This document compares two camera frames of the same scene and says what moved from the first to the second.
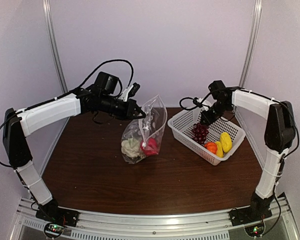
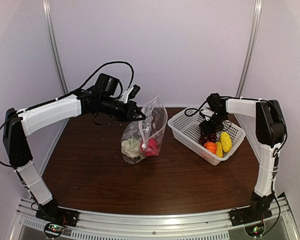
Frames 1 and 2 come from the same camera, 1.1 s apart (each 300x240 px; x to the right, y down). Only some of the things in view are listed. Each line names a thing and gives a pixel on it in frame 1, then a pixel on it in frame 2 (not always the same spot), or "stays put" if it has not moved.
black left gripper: (128, 113) stays put
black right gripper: (209, 119) → (207, 128)
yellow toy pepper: (226, 142) stays put
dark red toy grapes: (200, 132) → (210, 137)
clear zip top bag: (141, 138) stays put
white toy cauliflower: (130, 147) stays put
